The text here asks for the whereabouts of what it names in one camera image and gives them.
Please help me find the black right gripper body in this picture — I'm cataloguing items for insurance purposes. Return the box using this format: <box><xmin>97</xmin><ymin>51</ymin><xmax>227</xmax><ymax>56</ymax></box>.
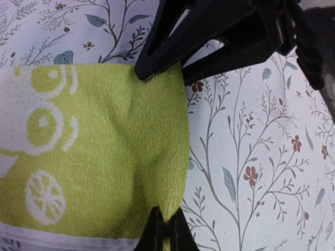
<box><xmin>251</xmin><ymin>0</ymin><xmax>335</xmax><ymax>91</ymax></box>

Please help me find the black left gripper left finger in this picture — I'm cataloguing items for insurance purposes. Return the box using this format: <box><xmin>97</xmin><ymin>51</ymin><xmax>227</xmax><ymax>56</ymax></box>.
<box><xmin>135</xmin><ymin>207</ymin><xmax>165</xmax><ymax>251</ymax></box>

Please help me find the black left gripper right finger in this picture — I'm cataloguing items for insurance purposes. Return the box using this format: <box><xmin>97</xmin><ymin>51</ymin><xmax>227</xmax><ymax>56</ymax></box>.
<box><xmin>169</xmin><ymin>208</ymin><xmax>199</xmax><ymax>251</ymax></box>

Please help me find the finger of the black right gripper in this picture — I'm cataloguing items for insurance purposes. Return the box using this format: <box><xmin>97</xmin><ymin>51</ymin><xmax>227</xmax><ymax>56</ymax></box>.
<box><xmin>182</xmin><ymin>15</ymin><xmax>280</xmax><ymax>85</ymax></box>
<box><xmin>135</xmin><ymin>1</ymin><xmax>257</xmax><ymax>81</ymax></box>

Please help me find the yellow-green crocodile towel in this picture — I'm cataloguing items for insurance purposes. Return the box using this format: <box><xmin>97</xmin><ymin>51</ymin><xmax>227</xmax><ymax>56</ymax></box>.
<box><xmin>1</xmin><ymin>64</ymin><xmax>189</xmax><ymax>250</ymax></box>

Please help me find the floral patterned table mat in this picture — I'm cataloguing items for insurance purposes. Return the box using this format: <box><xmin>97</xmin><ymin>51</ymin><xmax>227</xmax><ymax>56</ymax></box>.
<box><xmin>1</xmin><ymin>1</ymin><xmax>334</xmax><ymax>250</ymax></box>

